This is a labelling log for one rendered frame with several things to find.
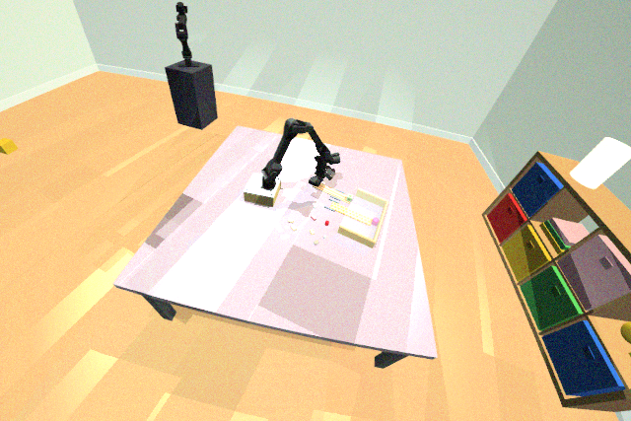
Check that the yellow strip with orange dots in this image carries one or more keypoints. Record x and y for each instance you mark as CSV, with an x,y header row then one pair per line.
x,y
338,208

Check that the yellow strip with red lines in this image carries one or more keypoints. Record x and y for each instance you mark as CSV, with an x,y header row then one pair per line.
x,y
332,192

